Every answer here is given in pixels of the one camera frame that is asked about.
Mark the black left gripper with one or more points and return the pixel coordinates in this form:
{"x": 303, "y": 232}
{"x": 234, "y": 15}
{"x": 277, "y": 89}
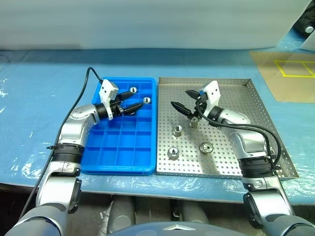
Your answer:
{"x": 117, "y": 105}

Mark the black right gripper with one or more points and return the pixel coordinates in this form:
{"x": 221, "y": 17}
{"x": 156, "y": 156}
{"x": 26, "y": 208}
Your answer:
{"x": 200, "y": 108}

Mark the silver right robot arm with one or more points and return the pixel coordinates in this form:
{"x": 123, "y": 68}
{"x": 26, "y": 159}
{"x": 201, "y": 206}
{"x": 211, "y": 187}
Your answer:
{"x": 253, "y": 145}

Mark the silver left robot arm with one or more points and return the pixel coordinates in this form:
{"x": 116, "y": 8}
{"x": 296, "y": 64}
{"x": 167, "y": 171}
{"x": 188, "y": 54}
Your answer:
{"x": 73, "y": 123}

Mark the blue compartment tray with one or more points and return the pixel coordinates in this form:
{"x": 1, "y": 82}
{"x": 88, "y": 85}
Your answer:
{"x": 110, "y": 157}

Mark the perforated metal tray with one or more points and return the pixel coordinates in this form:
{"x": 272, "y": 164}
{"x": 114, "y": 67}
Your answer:
{"x": 187, "y": 161}

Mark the brown flat mat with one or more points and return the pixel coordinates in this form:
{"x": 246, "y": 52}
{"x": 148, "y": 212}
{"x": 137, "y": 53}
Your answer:
{"x": 290, "y": 86}

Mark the small black upright part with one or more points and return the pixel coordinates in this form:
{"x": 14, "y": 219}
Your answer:
{"x": 176, "y": 210}

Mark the dark grey rounded shape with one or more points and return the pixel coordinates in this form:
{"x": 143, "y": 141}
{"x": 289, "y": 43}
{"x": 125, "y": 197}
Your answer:
{"x": 121, "y": 214}
{"x": 195, "y": 212}

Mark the blue-grey dome with silver emblem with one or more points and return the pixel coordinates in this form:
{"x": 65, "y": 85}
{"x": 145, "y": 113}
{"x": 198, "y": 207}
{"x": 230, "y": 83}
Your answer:
{"x": 177, "y": 229}

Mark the white angled panel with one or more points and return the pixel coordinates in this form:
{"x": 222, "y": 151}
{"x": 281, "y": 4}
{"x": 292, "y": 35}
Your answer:
{"x": 310, "y": 40}

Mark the black device with white knob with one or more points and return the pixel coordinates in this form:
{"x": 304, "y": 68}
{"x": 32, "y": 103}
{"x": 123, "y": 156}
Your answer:
{"x": 301, "y": 24}

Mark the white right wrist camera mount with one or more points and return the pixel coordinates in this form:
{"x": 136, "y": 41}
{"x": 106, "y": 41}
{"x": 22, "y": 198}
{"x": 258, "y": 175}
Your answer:
{"x": 212, "y": 94}

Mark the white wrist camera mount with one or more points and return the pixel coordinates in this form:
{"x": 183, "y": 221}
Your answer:
{"x": 212, "y": 94}
{"x": 106, "y": 89}

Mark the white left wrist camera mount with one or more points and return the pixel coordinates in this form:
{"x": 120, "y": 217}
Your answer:
{"x": 106, "y": 89}

